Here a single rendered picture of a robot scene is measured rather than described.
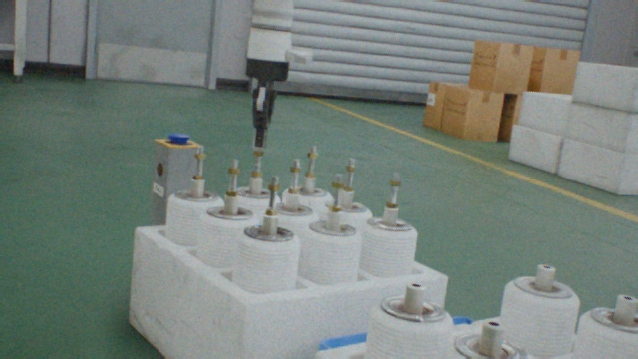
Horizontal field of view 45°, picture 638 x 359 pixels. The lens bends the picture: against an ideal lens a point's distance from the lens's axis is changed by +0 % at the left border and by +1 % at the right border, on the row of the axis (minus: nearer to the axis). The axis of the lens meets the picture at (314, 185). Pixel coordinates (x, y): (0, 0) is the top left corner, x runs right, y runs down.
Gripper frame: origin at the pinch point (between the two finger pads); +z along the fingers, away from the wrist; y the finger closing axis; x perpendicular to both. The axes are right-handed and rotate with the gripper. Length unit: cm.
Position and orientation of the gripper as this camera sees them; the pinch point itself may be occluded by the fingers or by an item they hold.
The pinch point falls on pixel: (260, 139)
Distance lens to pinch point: 136.7
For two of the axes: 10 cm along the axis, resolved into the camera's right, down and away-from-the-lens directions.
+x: 9.9, 1.2, -0.3
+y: -0.6, 1.9, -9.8
